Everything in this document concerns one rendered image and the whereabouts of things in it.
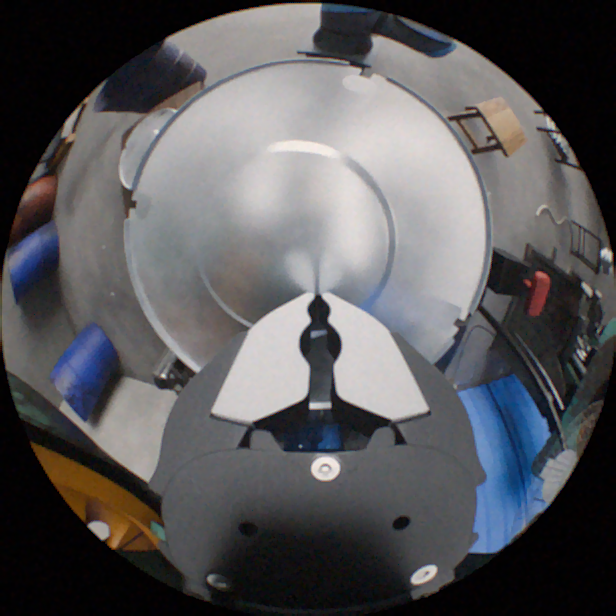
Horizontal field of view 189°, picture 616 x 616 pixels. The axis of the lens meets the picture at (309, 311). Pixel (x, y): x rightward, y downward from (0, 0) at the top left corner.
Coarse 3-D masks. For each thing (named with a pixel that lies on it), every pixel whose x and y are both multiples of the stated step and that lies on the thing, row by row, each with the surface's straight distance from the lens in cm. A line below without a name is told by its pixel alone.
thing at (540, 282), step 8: (536, 272) 35; (536, 280) 34; (544, 280) 36; (528, 288) 37; (536, 288) 34; (544, 288) 37; (528, 296) 35; (536, 296) 35; (544, 296) 39; (528, 304) 35; (536, 304) 36; (528, 312) 35; (536, 312) 38
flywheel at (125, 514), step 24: (48, 432) 45; (48, 456) 38; (72, 456) 41; (72, 480) 40; (96, 480) 42; (72, 504) 47; (96, 504) 49; (120, 504) 48; (144, 504) 52; (120, 528) 56; (144, 528) 58
